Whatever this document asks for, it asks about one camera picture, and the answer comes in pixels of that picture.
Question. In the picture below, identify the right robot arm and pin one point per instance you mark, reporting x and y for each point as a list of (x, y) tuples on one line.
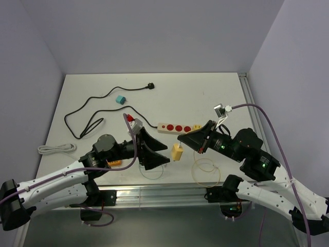
[(304, 208)]

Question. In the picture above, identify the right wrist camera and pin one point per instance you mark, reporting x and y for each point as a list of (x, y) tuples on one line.
[(222, 113)]

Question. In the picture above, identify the aluminium rail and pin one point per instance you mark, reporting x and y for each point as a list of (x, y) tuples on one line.
[(254, 112), (189, 195)]

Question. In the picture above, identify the aluminium front rail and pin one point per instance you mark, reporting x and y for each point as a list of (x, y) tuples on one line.
[(189, 195)]

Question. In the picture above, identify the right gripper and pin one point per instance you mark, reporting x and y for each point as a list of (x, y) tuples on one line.
[(197, 139)]

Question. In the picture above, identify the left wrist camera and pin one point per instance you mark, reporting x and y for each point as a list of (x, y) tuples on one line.
[(134, 123)]

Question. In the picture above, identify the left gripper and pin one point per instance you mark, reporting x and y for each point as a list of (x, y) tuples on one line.
[(149, 159)]

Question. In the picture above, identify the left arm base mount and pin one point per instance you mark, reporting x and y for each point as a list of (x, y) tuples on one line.
[(104, 199)]

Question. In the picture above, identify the orange power strip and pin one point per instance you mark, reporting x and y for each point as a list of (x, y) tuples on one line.
[(114, 163)]

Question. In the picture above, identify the aluminium right rail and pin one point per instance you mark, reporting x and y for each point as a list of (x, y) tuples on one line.
[(254, 112)]

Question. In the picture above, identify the small teal plug adapter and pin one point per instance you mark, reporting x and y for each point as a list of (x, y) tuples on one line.
[(120, 100)]

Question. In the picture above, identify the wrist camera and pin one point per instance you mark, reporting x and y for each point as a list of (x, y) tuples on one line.
[(134, 123), (222, 113)]

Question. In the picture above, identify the beige red power strip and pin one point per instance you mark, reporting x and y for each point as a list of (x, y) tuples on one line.
[(170, 128)]

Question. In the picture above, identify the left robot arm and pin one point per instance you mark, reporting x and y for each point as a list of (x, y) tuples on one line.
[(75, 184)]

